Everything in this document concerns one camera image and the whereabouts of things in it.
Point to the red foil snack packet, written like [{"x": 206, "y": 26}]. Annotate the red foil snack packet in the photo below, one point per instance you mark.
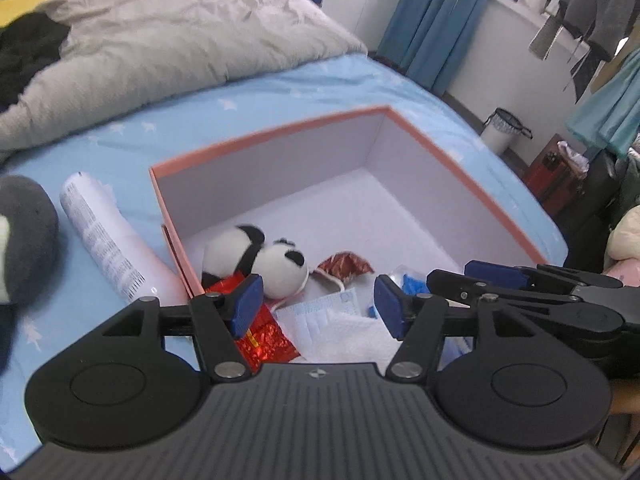
[{"x": 265, "y": 340}]

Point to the white spray bottle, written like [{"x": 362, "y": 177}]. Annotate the white spray bottle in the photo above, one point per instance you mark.
[{"x": 105, "y": 240}]

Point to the black clothing pile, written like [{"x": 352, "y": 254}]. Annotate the black clothing pile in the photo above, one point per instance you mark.
[{"x": 25, "y": 55}]

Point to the yellow pillow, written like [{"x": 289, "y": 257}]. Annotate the yellow pillow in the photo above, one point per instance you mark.
[{"x": 20, "y": 7}]

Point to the small panda plush toy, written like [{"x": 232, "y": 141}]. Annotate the small panda plush toy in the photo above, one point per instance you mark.
[{"x": 280, "y": 270}]

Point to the red-brown wrapper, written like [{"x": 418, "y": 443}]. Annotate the red-brown wrapper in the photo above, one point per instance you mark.
[{"x": 345, "y": 265}]

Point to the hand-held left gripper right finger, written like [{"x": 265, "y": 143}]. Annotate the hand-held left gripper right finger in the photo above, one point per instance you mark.
[{"x": 387, "y": 307}]

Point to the person's right forearm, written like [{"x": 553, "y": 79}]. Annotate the person's right forearm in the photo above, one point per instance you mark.
[{"x": 625, "y": 395}]

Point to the orange cardboard box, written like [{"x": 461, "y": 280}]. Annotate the orange cardboard box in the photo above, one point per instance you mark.
[{"x": 325, "y": 160}]

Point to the grey duvet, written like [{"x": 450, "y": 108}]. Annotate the grey duvet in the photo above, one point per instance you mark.
[{"x": 175, "y": 45}]

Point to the cream soft cloth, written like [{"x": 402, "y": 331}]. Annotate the cream soft cloth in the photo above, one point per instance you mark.
[{"x": 625, "y": 245}]

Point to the light blue bed sheet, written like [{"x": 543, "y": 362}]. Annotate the light blue bed sheet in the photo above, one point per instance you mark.
[{"x": 450, "y": 125}]

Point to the white trash bin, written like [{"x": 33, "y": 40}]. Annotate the white trash bin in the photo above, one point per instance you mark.
[{"x": 500, "y": 135}]

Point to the white paper tissue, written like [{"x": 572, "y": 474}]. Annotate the white paper tissue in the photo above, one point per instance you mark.
[{"x": 355, "y": 340}]

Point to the teal hanging garment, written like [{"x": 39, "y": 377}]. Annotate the teal hanging garment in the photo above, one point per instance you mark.
[{"x": 610, "y": 110}]

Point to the blue face mask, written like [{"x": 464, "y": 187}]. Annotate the blue face mask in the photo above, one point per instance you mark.
[{"x": 325, "y": 310}]

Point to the red box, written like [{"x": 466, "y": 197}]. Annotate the red box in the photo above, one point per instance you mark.
[{"x": 555, "y": 180}]

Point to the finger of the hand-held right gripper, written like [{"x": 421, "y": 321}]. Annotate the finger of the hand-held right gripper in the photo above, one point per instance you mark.
[
  {"x": 495, "y": 272},
  {"x": 460, "y": 287}
]

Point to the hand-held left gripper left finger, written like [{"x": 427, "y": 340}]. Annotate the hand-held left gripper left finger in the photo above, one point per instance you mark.
[{"x": 247, "y": 305}]

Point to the dark grey hanging jacket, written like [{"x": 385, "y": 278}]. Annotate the dark grey hanging jacket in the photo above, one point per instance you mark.
[{"x": 605, "y": 5}]

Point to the striped hanging garment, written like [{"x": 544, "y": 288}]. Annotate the striped hanging garment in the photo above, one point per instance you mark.
[{"x": 545, "y": 37}]

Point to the blue curtain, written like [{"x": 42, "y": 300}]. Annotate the blue curtain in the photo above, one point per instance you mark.
[{"x": 435, "y": 20}]

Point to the grey penguin plush toy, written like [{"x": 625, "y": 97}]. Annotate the grey penguin plush toy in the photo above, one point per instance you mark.
[{"x": 30, "y": 240}]

